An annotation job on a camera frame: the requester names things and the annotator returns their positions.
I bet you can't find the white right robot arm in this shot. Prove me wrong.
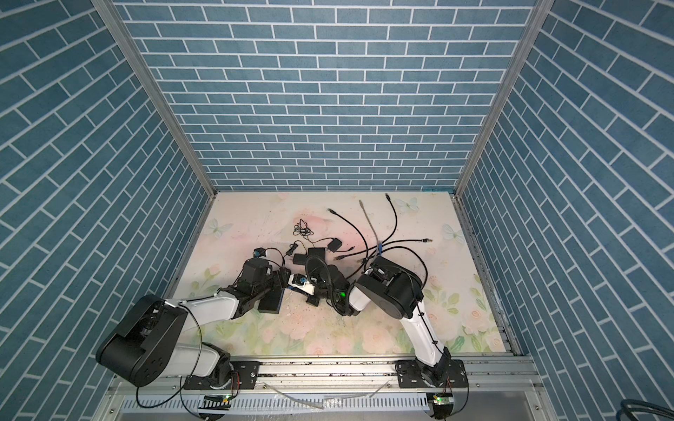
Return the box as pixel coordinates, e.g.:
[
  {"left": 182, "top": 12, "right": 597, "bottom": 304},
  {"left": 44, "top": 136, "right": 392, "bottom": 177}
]
[{"left": 289, "top": 256, "right": 451, "bottom": 372}]

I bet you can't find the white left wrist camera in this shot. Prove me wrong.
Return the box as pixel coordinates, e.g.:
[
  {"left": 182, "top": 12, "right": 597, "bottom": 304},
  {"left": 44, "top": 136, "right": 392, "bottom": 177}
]
[{"left": 254, "top": 247, "right": 267, "bottom": 258}]

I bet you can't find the black power adapter left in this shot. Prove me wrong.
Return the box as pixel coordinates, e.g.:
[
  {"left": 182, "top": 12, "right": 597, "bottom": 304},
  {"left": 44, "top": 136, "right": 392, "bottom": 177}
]
[{"left": 292, "top": 254, "right": 307, "bottom": 266}]

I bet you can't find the black power adapter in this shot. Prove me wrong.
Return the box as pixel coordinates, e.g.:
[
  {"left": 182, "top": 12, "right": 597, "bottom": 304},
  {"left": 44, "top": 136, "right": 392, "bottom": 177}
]
[
  {"left": 292, "top": 254, "right": 307, "bottom": 266},
  {"left": 326, "top": 238, "right": 342, "bottom": 253}
]

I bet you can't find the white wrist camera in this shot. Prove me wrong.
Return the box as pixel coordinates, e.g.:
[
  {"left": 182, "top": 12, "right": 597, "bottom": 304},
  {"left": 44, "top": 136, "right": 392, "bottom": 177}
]
[
  {"left": 254, "top": 247, "right": 267, "bottom": 258},
  {"left": 288, "top": 274, "right": 315, "bottom": 296}
]

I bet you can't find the black network switch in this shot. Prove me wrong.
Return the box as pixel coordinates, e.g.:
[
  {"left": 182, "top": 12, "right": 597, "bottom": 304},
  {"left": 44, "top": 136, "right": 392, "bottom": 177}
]
[
  {"left": 305, "top": 247, "right": 326, "bottom": 270},
  {"left": 257, "top": 286, "right": 285, "bottom": 314}
]

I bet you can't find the grey ethernet cable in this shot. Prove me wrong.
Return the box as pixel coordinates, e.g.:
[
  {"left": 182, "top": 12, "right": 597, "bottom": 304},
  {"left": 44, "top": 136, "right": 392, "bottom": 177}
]
[{"left": 359, "top": 198, "right": 383, "bottom": 254}]

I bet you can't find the thick black looped cable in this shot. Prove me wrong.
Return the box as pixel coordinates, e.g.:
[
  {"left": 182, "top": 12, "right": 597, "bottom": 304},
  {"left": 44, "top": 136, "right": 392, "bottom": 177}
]
[{"left": 389, "top": 245, "right": 430, "bottom": 290}]

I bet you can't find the black power adapter right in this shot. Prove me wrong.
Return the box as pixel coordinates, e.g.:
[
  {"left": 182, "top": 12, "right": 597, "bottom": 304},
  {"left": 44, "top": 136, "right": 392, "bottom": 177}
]
[{"left": 326, "top": 238, "right": 342, "bottom": 253}]

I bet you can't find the thin black ethernet cable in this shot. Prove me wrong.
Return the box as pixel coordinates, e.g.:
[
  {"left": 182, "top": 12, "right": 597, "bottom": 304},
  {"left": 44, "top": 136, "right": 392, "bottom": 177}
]
[{"left": 381, "top": 193, "right": 399, "bottom": 246}]

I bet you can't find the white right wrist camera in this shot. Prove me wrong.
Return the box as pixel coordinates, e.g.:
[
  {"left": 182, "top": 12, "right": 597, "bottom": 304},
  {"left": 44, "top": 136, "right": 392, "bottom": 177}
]
[{"left": 288, "top": 274, "right": 315, "bottom": 296}]

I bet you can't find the black cable with teal plug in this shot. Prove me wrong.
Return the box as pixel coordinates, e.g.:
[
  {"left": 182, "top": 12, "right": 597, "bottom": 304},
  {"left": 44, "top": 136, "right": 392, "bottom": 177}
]
[{"left": 336, "top": 238, "right": 434, "bottom": 261}]

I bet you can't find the aluminium front rail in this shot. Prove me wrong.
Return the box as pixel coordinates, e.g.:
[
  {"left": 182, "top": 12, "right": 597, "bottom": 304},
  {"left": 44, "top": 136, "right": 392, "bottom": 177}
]
[{"left": 104, "top": 354, "right": 543, "bottom": 396}]

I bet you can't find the black short ethernet cable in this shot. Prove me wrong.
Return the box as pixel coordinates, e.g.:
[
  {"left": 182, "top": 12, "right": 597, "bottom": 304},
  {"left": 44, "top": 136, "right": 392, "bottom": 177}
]
[{"left": 326, "top": 207, "right": 370, "bottom": 264}]

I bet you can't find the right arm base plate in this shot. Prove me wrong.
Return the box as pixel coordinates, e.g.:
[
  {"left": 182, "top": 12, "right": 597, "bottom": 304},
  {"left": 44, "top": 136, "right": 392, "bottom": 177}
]
[{"left": 394, "top": 359, "right": 469, "bottom": 389}]

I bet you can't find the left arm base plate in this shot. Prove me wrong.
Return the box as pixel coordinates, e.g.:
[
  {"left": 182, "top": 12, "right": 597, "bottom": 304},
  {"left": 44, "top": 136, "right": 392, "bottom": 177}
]
[{"left": 184, "top": 361, "right": 261, "bottom": 392}]

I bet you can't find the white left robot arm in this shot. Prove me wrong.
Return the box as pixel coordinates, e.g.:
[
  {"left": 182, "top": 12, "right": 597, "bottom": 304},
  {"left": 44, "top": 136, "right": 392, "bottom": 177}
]
[{"left": 96, "top": 258, "right": 291, "bottom": 389}]

